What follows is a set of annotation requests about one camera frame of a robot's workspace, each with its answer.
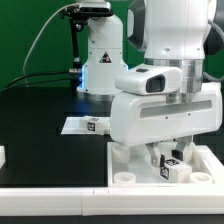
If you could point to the grey camera on stand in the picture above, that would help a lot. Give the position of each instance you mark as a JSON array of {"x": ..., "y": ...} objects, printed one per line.
[{"x": 88, "y": 8}]

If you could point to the black camera stand pole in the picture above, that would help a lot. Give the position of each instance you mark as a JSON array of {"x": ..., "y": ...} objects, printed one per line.
[{"x": 76, "y": 64}]

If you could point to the white base sheet with tag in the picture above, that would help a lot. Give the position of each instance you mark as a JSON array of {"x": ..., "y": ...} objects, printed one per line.
[{"x": 72, "y": 126}]

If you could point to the white square table top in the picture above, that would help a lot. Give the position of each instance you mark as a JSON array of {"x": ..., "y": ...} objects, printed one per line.
[{"x": 132, "y": 166}]

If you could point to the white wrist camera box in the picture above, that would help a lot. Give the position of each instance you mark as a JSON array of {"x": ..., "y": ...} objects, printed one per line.
[{"x": 148, "y": 80}]

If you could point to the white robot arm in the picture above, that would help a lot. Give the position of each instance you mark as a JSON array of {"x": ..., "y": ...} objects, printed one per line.
[{"x": 168, "y": 96}]

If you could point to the white right fence bar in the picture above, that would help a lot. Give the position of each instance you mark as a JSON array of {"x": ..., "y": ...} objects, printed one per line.
[{"x": 207, "y": 162}]

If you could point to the white front fence bar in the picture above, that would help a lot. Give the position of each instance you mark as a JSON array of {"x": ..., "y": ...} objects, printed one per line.
[{"x": 192, "y": 199}]

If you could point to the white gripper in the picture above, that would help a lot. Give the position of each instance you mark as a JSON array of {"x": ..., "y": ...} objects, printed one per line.
[{"x": 137, "y": 120}]

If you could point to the white fence bar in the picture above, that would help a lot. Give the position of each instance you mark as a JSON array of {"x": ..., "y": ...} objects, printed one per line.
[
  {"x": 192, "y": 199},
  {"x": 207, "y": 162}
]

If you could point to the white left fence stub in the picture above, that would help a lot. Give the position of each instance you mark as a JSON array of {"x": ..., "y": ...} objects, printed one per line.
[{"x": 2, "y": 156}]

